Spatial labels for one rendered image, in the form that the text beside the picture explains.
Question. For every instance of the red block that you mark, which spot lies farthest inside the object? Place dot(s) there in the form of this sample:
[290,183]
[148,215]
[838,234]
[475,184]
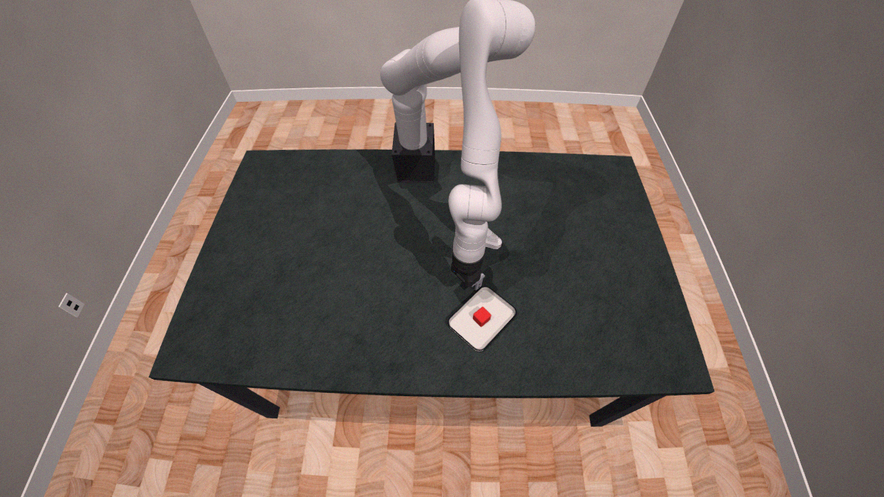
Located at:
[481,316]

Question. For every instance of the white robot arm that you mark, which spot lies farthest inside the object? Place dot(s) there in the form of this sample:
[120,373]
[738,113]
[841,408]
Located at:
[489,30]

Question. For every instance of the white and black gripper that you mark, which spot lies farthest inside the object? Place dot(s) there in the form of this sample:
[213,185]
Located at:
[466,264]

